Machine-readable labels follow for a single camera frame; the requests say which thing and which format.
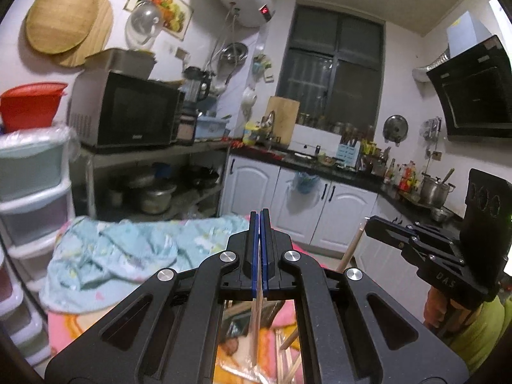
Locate white plastic drawer cabinet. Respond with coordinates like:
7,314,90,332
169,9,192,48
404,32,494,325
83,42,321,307
0,126,76,364

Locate hanging pot lid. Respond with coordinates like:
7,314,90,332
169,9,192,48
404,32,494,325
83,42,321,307
383,115,409,145

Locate metal shelf rack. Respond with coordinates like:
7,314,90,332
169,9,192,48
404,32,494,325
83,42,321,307
74,140,233,225

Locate pink printed blanket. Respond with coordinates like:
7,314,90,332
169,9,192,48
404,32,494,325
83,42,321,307
48,240,332,372

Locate wall-mounted small holder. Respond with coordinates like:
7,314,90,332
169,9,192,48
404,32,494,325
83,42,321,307
253,54,275,83

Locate yellow detergent bottle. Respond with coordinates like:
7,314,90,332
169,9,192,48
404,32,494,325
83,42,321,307
243,122,260,147

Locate row of condiment bottles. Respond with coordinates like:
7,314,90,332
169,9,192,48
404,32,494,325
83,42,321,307
384,159,420,193

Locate silver exhaust duct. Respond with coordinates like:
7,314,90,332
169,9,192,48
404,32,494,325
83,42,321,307
412,54,451,83

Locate long wooden chopstick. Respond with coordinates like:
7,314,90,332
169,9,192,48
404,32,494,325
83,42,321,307
280,348,307,384
335,226,363,273
250,284,265,365
280,326,299,350

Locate row of glass jars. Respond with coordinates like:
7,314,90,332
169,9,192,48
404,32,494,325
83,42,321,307
298,112,332,129

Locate black range hood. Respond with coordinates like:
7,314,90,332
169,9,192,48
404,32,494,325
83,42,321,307
426,34,512,140

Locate blue plastic bag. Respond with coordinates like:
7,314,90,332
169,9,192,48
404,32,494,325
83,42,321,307
292,171,321,195

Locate fruit wall poster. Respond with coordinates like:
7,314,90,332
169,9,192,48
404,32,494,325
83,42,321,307
124,0,195,41

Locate light blue knife block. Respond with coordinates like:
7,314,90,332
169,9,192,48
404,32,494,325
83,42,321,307
335,128,363,169

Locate dark framed window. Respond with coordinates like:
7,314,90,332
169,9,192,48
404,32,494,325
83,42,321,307
276,4,385,132

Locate round wooden boards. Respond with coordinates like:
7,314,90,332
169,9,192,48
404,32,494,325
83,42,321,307
26,0,100,54

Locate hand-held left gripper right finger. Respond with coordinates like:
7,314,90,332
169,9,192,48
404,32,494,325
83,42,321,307
261,209,468,384

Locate person's right hand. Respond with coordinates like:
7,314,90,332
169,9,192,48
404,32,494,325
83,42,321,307
425,288,452,331

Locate red plastic basin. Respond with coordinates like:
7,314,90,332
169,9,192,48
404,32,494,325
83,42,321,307
0,82,68,132

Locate hanging steel colander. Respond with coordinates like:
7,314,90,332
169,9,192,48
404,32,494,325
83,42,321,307
220,42,249,65

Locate white kitchen cabinets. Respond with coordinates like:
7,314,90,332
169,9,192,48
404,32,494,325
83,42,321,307
222,154,380,254

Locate light blue printed blanket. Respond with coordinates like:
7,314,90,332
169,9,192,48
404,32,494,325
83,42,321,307
40,214,257,315

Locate round wooden board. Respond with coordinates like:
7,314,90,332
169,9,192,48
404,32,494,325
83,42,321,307
52,0,115,68

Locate black microwave oven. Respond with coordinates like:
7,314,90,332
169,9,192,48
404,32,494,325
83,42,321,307
68,70,185,148

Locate steel stockpot with ladle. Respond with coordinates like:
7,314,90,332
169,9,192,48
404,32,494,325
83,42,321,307
418,168,457,206

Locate person's green jacket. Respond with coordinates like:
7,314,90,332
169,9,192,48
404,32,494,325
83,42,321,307
446,296,512,377

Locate light blue dish box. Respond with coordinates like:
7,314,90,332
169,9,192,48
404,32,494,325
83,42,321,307
196,117,230,140

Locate dark wok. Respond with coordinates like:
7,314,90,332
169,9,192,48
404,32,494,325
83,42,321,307
192,166,220,188

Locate water heater hoses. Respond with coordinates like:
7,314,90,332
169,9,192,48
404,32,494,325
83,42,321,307
208,8,236,84

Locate black blender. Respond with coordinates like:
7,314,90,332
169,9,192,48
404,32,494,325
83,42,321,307
182,67,211,145

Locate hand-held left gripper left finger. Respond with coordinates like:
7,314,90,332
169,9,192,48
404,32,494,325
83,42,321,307
44,211,260,384

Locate wooden cutting board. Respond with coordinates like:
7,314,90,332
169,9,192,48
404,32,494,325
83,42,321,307
265,96,300,145

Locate clear dome cover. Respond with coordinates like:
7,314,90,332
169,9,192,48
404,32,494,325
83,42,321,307
126,1,164,49

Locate hanging utensil rack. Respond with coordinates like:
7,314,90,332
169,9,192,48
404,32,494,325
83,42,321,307
420,117,443,142

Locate steel cooking pot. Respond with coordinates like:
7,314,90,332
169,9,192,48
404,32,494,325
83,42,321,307
138,184,177,214

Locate metal faucet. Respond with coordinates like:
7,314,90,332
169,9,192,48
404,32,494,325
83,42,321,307
262,110,278,148

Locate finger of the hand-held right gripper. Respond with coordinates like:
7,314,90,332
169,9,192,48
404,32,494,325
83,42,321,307
412,224,465,259
366,216,467,273

